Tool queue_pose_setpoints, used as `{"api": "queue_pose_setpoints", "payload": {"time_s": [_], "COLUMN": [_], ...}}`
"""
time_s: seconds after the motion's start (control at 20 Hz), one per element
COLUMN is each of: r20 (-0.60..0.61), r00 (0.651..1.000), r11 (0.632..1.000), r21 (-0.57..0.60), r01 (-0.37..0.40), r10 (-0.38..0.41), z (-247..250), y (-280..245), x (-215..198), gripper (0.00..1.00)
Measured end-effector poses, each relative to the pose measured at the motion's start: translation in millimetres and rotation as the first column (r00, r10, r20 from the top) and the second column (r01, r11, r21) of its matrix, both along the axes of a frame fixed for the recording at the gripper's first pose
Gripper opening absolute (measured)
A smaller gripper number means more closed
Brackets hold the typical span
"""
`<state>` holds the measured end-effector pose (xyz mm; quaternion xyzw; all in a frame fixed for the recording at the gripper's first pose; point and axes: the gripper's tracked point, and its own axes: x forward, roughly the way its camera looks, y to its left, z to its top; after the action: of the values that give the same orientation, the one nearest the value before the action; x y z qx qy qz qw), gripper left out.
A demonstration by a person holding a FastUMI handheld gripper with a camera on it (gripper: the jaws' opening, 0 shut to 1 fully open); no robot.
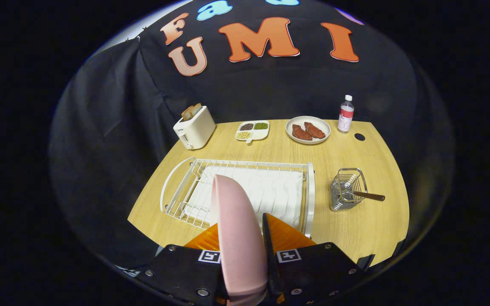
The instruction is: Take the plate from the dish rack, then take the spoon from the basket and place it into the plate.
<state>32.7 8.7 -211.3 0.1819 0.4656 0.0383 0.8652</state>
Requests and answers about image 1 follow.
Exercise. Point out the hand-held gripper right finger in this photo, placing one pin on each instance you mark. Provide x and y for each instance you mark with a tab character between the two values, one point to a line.
271	272

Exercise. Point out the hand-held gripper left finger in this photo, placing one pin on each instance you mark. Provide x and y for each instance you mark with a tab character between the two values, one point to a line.
181	272

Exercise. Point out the pink plate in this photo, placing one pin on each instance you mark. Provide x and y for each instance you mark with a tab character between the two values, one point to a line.
238	238

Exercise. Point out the white divided dish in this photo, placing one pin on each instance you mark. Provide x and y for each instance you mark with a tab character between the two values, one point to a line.
258	134

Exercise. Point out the white round plate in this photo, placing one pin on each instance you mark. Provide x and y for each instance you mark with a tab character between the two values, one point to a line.
321	126

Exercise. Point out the yellow beans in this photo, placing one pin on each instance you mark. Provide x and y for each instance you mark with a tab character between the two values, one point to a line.
243	135

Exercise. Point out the red meat piece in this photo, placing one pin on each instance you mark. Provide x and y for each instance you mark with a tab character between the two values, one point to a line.
301	133
315	130

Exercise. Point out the white toaster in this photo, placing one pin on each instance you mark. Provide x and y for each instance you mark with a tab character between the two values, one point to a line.
198	129

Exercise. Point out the green beans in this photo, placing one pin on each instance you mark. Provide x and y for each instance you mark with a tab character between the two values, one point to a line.
260	126

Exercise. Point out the dark brown beans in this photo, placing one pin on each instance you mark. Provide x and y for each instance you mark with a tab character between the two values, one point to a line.
246	126

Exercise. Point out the brown toast slice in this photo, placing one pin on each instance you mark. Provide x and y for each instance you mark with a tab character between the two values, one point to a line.
197	109
186	114

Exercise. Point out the black round table grommet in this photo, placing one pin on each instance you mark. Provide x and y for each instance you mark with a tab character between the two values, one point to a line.
360	137

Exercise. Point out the red-labelled water bottle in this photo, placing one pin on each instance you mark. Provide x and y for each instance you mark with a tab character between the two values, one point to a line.
346	119

